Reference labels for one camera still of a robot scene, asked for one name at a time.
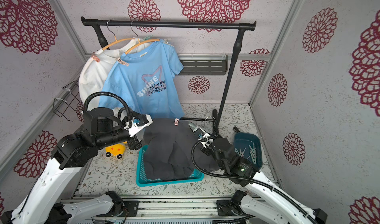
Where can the pale green hanger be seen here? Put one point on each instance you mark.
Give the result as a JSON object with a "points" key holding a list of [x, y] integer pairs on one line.
{"points": [[207, 124]]}

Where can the teal plastic clothespin bin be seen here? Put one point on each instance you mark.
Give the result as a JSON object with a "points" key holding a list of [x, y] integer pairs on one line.
{"points": [[248, 146]]}

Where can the yellow plush toy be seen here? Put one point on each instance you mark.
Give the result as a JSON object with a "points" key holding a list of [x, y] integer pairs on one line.
{"points": [[116, 150]]}

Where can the dark grey t-shirt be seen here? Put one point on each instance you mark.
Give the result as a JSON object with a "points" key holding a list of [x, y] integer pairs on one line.
{"points": [[168, 153]]}

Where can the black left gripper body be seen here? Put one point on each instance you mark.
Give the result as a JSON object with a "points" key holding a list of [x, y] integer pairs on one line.
{"points": [[134, 142]]}

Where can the black wall shelf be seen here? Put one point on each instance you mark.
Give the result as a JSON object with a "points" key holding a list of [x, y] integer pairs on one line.
{"points": [[203, 65]]}

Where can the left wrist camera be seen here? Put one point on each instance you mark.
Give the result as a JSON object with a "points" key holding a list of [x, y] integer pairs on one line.
{"points": [[138, 123]]}

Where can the wooden hanger with metal hook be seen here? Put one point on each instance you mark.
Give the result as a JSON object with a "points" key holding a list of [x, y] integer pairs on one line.
{"points": [[116, 41]]}

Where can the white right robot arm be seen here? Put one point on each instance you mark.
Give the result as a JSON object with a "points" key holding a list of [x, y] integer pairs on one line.
{"points": [[277, 206]]}

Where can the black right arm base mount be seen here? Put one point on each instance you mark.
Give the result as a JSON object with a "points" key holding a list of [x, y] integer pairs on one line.
{"points": [[231, 207]]}

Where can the black wire wall rack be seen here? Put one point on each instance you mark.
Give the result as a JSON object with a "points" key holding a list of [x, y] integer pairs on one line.
{"points": [[69, 105]]}

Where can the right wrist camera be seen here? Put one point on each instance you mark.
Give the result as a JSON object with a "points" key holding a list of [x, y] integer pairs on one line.
{"points": [[199, 132]]}

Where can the salmon pink clothespin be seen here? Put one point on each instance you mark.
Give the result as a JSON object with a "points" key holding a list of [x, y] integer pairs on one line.
{"points": [[176, 122]]}

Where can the peach beige clothespin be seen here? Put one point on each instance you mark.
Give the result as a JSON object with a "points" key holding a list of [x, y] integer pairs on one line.
{"points": [[120, 61]]}

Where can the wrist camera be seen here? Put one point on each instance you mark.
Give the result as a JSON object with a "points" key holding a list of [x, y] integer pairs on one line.
{"points": [[138, 123], [199, 132]]}

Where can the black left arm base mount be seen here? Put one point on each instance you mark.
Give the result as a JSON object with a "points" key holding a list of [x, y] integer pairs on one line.
{"points": [[120, 208]]}

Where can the teal perforated tray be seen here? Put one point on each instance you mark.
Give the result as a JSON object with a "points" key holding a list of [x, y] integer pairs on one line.
{"points": [[143, 181]]}

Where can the white t-shirt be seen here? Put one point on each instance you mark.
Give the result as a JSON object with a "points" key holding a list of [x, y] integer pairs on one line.
{"points": [[93, 75]]}

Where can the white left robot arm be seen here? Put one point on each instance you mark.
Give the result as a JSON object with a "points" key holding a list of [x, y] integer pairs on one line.
{"points": [[100, 129]]}

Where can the light blue t-shirt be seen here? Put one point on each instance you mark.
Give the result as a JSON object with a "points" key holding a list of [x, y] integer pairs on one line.
{"points": [[153, 91]]}

